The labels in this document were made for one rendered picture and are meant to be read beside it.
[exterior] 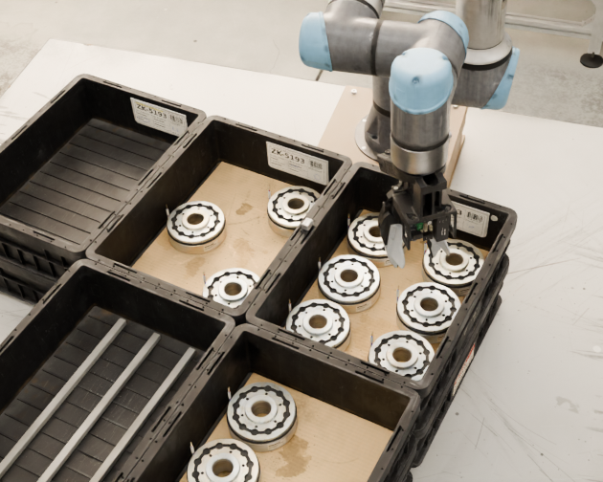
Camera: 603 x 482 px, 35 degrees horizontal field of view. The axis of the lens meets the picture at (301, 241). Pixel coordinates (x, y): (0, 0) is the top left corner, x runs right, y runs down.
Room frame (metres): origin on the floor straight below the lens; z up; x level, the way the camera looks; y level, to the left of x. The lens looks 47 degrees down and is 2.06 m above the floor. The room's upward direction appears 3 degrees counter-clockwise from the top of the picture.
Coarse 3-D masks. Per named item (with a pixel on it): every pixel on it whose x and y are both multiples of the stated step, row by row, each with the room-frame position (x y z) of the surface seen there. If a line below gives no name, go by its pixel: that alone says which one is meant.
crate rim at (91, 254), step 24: (216, 120) 1.38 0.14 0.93; (288, 144) 1.31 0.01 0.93; (168, 168) 1.26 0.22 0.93; (144, 192) 1.20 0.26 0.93; (120, 216) 1.15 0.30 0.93; (312, 216) 1.12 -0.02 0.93; (96, 240) 1.09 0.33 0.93; (288, 240) 1.07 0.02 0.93; (120, 264) 1.04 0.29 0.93; (168, 288) 0.98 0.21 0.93; (240, 312) 0.92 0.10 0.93
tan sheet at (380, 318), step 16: (416, 240) 1.14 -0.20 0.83; (336, 256) 1.12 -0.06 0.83; (416, 256) 1.11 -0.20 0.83; (384, 272) 1.07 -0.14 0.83; (400, 272) 1.07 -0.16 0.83; (416, 272) 1.07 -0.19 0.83; (384, 288) 1.04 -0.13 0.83; (400, 288) 1.04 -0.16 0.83; (384, 304) 1.00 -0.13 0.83; (352, 320) 0.97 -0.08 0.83; (368, 320) 0.97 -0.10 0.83; (384, 320) 0.97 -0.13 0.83; (352, 336) 0.94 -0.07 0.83; (368, 336) 0.94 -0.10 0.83; (352, 352) 0.91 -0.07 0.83
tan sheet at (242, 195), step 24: (216, 168) 1.36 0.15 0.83; (240, 168) 1.36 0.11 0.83; (216, 192) 1.29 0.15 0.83; (240, 192) 1.29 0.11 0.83; (264, 192) 1.29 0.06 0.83; (240, 216) 1.23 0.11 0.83; (264, 216) 1.22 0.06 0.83; (168, 240) 1.18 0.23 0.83; (240, 240) 1.17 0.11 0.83; (264, 240) 1.17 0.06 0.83; (144, 264) 1.13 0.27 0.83; (168, 264) 1.12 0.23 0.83; (192, 264) 1.12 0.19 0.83; (216, 264) 1.12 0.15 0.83; (240, 264) 1.11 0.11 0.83; (264, 264) 1.11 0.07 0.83; (192, 288) 1.06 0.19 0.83
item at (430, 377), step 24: (360, 168) 1.23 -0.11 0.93; (336, 192) 1.17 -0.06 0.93; (456, 192) 1.15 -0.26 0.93; (504, 240) 1.04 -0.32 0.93; (288, 264) 1.02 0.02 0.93; (264, 288) 0.97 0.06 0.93; (480, 288) 0.94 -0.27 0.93; (288, 336) 0.87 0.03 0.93; (456, 336) 0.86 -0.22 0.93; (360, 360) 0.82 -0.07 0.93; (432, 360) 0.81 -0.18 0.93; (408, 384) 0.77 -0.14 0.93; (432, 384) 0.78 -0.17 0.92
